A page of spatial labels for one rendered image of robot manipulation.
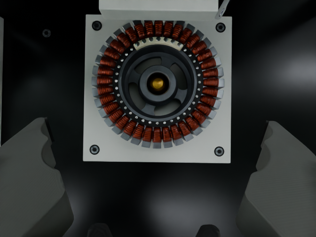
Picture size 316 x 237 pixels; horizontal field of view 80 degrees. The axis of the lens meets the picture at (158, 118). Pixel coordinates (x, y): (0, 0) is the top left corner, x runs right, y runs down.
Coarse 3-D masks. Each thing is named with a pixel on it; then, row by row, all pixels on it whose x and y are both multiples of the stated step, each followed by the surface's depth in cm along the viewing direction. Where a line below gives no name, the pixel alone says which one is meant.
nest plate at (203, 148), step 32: (96, 32) 19; (224, 32) 19; (96, 64) 19; (224, 64) 19; (224, 96) 19; (96, 128) 19; (224, 128) 19; (96, 160) 19; (128, 160) 19; (160, 160) 19; (192, 160) 19; (224, 160) 19
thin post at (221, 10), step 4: (224, 0) 17; (228, 0) 16; (220, 4) 17; (224, 4) 17; (228, 4) 17; (220, 8) 18; (224, 8) 17; (220, 12) 18; (216, 16) 19; (220, 16) 19
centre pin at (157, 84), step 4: (152, 76) 17; (156, 76) 17; (160, 76) 17; (148, 80) 17; (152, 80) 17; (156, 80) 17; (160, 80) 17; (164, 80) 17; (148, 84) 17; (152, 84) 17; (156, 84) 17; (160, 84) 17; (164, 84) 17; (148, 88) 17; (152, 88) 17; (156, 88) 17; (160, 88) 17; (164, 88) 17; (152, 92) 17; (156, 92) 17; (160, 92) 17; (164, 92) 17
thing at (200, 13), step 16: (112, 0) 9; (128, 0) 9; (144, 0) 9; (160, 0) 9; (176, 0) 9; (192, 0) 9; (208, 0) 9; (112, 16) 10; (128, 16) 10; (144, 16) 10; (160, 16) 10; (176, 16) 10; (192, 16) 10; (208, 16) 10
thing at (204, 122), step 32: (128, 32) 16; (160, 32) 16; (192, 32) 16; (128, 64) 17; (160, 64) 18; (192, 64) 16; (96, 96) 16; (128, 96) 18; (160, 96) 17; (192, 96) 16; (128, 128) 15; (160, 128) 16; (192, 128) 16
